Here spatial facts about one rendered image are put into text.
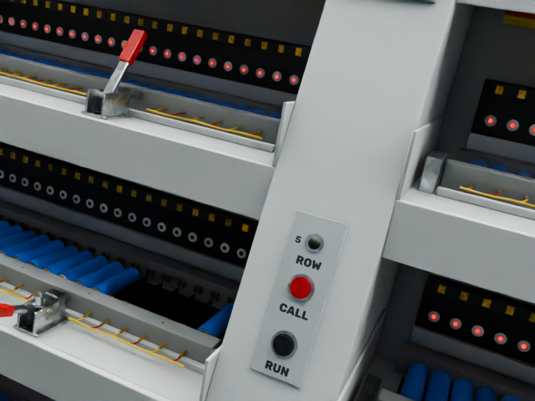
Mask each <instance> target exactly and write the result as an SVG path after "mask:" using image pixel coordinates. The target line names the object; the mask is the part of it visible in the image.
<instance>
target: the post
mask: <svg viewBox="0 0 535 401"><path fill-rule="evenodd" d="M474 8H475V6H472V5H466V4H460V3H457V0H436V3H430V2H420V1H414V0H326V3H325V5H324V8H323V12H322V16H321V19H320V22H319V24H318V29H317V32H316V35H315V38H314V42H313V45H312V48H311V51H310V55H309V58H308V61H307V66H306V69H305V72H304V74H303V79H302V82H301V84H300V88H299V92H298V95H297V98H296V101H295V105H294V108H293V111H292V114H291V118H290V122H289V124H288V127H287V132H286V134H285V138H284V140H283V145H282V148H281V151H280V153H279V158H278V161H277V164H276V167H275V172H274V174H273V177H272V179H271V184H270V187H269V190H268V193H267V198H266V201H265V203H264V208H263V211H262V213H261V217H260V221H259V224H258V227H257V229H256V234H255V237H254V240H253V243H252V247H251V250H250V253H249V256H248V261H247V263H246V267H245V269H244V274H243V277H242V279H241V282H240V287H239V290H238V293H237V296H236V300H235V303H234V306H233V309H232V313H231V317H230V319H229V322H228V327H227V329H226V332H225V337H224V340H223V343H222V346H221V350H220V353H219V356H218V358H217V363H216V366H215V369H214V372H213V377H212V379H211V382H210V385H209V390H208V392H207V396H206V398H205V401H336V400H337V398H338V396H339V394H340V392H341V390H342V388H343V387H344V385H345V383H346V381H347V379H348V377H349V375H350V373H351V371H352V369H353V367H354V365H355V364H356V362H357V359H358V357H359V356H360V354H361V351H362V349H363V348H364V346H365V344H366V342H367V340H368V339H369V336H370V334H371V332H372V331H373V328H374V326H375V325H376V323H377V321H378V319H379V317H380V315H381V313H382V311H383V309H387V307H388V304H389V299H390V297H391V293H392V289H393V286H394V283H395V280H396V275H397V272H398V269H399V266H400V263H398V262H395V261H392V260H389V259H385V258H382V257H381V256H382V252H383V249H384V245H385V240H386V236H387V233H388V229H389V224H390V220H391V217H392V211H393V208H394V204H395V201H396V195H397V192H398V189H399V185H400V179H401V176H402V173H403V169H404V163H405V161H406V157H407V154H408V148H409V145H410V142H411V138H412V132H413V131H414V130H417V129H418V128H420V127H422V126H424V125H426V124H427V123H429V122H431V121H433V120H435V119H437V118H439V117H440V116H443V114H444V112H445V109H446V106H447V101H448V98H449V95H450V92H451V87H452V84H453V81H454V78H455V74H456V71H457V67H458V65H459V60H460V57H461V54H462V51H463V46H464V44H465V40H466V38H467V33H468V29H469V27H470V24H471V19H472V16H473V13H474ZM297 210H299V211H302V212H307V213H310V214H313V215H316V216H320V217H324V218H327V219H330V220H334V221H337V222H340V223H344V224H348V225H349V226H348V229H347V232H346V237H345V239H344V242H343V245H342V250H341V253H340V255H339V259H338V263H337V266H336V269H335V272H334V277H333V280H332V283H331V285H330V290H329V293H328V296H327V299H326V304H325V306H324V310H323V312H322V317H321V320H320V323H319V326H318V331H317V333H316V336H315V339H314V344H313V347H312V349H311V353H310V357H309V360H308V363H307V368H306V371H305V374H304V377H303V381H302V384H301V387H296V386H294V385H292V384H289V383H286V382H284V381H282V380H278V379H276V378H274V377H272V376H269V375H266V374H264V373H262V372H258V371H257V370H254V369H252V368H250V366H251V363H252V358H253V356H254V352H255V350H256V345H257V342H258V340H259V336H260V332H261V329H262V326H263V323H264V318H265V316H266V312H267V310H268V305H269V302H270V300H271V295H272V292H273V289H274V286H275V281H276V279H277V276H278V273H279V269H280V265H281V262H282V260H283V255H284V252H285V249H286V246H287V241H288V239H289V236H290V233H291V229H292V225H293V223H294V220H295V215H296V213H297Z"/></svg>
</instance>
